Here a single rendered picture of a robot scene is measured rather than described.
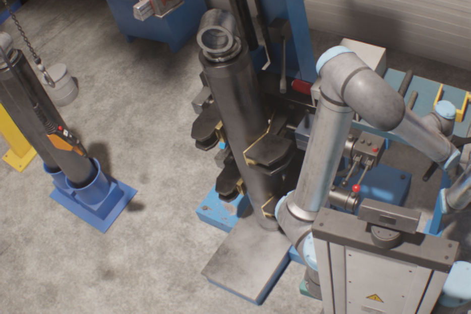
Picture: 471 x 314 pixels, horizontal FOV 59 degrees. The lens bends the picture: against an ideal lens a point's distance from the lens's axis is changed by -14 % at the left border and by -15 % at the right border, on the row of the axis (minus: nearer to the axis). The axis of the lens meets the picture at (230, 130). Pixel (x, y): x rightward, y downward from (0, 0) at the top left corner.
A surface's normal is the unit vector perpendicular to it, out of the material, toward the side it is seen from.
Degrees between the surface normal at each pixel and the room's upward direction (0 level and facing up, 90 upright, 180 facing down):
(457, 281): 5
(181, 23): 90
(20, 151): 90
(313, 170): 73
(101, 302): 0
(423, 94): 0
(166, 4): 90
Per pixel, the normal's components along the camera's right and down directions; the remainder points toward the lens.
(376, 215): -0.51, 0.32
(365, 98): -0.37, 0.20
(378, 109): -0.14, 0.37
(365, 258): -0.46, 0.72
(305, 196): -0.57, 0.48
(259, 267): -0.23, -0.66
